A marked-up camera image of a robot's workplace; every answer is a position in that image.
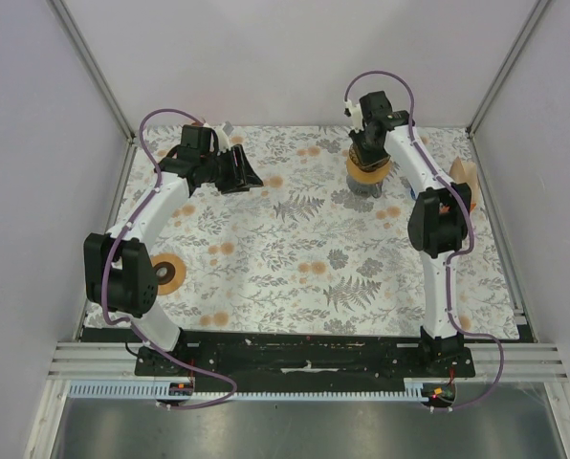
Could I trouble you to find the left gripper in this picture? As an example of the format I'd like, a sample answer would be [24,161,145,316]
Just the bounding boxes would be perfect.
[201,145,263,196]

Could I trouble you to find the brown paper coffee filter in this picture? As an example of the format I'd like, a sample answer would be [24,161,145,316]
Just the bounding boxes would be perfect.
[348,144,390,173]

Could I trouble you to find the wooden dripper ring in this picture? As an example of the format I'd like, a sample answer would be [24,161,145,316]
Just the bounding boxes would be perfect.
[345,157,391,185]

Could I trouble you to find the orange coffee filter box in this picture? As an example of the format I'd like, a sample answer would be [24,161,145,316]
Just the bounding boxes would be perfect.
[449,157,480,211]

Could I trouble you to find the glass coffee server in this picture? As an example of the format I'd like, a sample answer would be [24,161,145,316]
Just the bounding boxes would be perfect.
[346,175,383,199]

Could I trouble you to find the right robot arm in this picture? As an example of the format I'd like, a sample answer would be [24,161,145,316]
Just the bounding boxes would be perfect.
[344,91,471,377]

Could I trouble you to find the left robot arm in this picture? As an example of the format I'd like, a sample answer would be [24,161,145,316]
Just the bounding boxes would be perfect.
[83,123,263,376]

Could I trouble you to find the floral table mat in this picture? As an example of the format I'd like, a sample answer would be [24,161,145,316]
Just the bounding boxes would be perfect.
[84,124,518,341]

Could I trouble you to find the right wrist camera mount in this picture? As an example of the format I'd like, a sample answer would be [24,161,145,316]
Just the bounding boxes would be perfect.
[344,99,363,133]

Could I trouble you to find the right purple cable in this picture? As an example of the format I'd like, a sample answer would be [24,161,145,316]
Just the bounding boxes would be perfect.
[344,71,505,413]

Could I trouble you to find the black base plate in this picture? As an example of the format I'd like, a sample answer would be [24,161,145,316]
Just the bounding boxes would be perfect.
[134,331,475,391]

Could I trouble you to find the blue cable duct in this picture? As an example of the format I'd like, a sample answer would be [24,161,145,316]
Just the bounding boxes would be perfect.
[68,380,446,402]

